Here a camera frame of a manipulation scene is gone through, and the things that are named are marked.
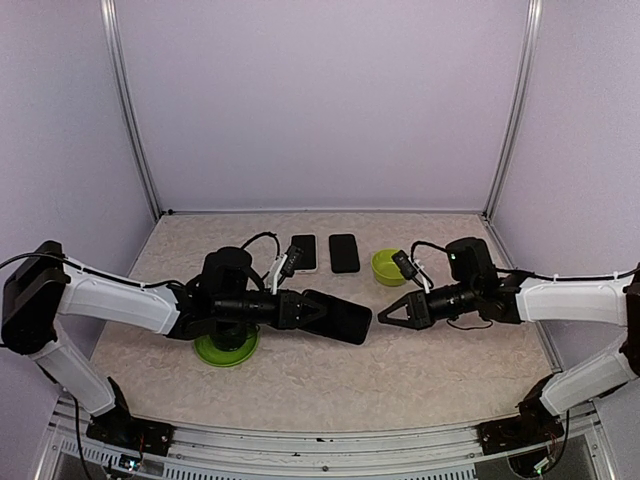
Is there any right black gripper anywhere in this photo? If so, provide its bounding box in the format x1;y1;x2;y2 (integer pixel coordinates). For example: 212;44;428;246
378;279;479;330

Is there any black phone case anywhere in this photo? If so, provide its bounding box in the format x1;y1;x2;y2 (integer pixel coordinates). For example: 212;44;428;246
299;287;374;347
329;233;360;274

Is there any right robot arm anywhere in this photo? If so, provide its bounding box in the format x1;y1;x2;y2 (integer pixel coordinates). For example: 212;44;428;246
378;237;639;444

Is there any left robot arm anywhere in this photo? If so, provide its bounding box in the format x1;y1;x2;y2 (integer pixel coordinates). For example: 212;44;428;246
1;241;326;445

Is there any green bowl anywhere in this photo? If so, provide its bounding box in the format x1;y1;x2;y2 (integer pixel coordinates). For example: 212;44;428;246
371;248;406;287

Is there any dark green mug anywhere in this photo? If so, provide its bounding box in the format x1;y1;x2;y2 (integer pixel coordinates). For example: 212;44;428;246
209;322;249;352

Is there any green plate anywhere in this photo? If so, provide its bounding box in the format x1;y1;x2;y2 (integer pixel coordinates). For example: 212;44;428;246
193;327;259;368

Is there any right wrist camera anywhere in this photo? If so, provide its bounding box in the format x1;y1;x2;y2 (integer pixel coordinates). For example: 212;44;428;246
391;250;434;293

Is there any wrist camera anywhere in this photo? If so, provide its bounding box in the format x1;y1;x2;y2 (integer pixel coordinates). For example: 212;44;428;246
391;250;434;293
264;245;303;295

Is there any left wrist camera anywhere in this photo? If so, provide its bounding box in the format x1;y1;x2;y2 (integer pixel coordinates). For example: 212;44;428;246
264;245;303;295

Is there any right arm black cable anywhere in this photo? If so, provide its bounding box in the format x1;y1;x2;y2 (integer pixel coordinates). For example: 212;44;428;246
409;239;451;261

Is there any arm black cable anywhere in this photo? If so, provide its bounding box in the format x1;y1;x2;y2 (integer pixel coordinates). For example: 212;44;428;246
409;239;451;261
239;231;282;259

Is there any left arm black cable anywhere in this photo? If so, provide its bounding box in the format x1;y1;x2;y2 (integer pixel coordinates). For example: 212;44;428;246
239;231;282;259

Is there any aluminium front rail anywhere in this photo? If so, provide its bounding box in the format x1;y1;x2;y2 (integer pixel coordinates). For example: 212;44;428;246
37;394;614;480

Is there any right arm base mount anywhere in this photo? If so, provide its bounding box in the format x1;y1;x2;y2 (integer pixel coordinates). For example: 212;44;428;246
476;375;565;455

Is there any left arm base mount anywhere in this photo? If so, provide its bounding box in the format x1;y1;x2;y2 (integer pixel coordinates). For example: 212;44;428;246
86;377;175;457

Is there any right aluminium frame post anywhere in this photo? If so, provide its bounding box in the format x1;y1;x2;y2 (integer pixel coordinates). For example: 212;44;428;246
483;0;543;223

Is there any aluminium frame post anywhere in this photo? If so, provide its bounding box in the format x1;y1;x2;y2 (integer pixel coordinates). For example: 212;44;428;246
483;0;543;223
100;0;163;222

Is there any left aluminium frame post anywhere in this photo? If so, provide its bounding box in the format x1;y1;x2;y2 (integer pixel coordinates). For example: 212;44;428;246
100;0;163;222

